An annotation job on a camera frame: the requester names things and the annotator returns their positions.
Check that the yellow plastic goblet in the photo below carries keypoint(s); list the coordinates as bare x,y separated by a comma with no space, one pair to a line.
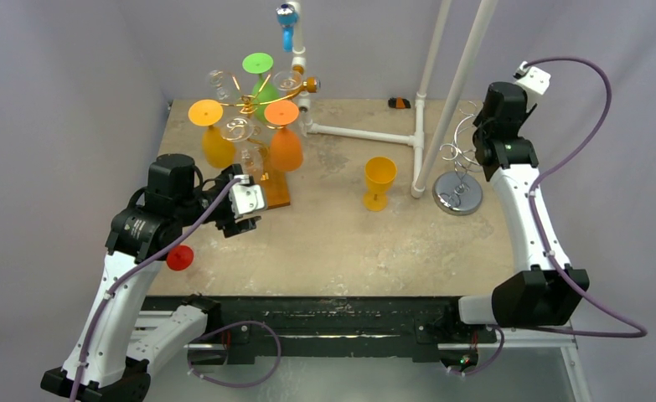
380,173

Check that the chrome spiral glass rack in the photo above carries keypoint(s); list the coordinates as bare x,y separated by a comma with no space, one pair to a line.
457,192

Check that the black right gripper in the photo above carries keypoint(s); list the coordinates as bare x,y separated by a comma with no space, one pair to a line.
483,118

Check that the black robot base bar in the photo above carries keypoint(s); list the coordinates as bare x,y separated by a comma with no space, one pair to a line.
424,329

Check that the clear wine glass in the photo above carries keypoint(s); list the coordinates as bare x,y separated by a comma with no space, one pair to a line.
239,130
288,81

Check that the small clear glass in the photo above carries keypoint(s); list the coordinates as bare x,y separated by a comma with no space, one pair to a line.
224,87

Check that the green plastic goblet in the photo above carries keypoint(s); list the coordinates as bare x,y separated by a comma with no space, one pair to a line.
261,64

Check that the blue faucet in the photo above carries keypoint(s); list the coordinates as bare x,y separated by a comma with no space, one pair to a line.
287,15

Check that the yellow faucet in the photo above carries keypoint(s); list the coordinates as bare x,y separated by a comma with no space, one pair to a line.
310,84

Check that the white PVC pipe frame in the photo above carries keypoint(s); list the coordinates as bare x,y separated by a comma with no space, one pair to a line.
417,140

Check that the orange plastic goblet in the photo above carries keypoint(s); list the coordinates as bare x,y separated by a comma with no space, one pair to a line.
285,149

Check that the yellow-orange plastic goblet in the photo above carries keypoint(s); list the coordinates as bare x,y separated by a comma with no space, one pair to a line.
218,151

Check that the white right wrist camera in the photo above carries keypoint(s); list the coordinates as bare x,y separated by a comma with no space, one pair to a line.
534,81

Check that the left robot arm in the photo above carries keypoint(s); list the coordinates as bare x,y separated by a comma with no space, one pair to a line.
105,364

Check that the gold wire wine glass rack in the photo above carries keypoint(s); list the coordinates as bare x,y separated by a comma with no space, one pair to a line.
273,182

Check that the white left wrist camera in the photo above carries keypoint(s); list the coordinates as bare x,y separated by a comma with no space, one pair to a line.
247,197

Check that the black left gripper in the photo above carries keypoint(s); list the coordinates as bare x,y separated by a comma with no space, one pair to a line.
230,224

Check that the red plastic goblet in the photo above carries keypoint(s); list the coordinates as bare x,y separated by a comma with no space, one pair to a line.
180,258

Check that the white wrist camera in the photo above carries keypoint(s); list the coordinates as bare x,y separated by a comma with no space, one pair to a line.
534,81
247,197

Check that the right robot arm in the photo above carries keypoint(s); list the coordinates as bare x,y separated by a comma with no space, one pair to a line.
541,291

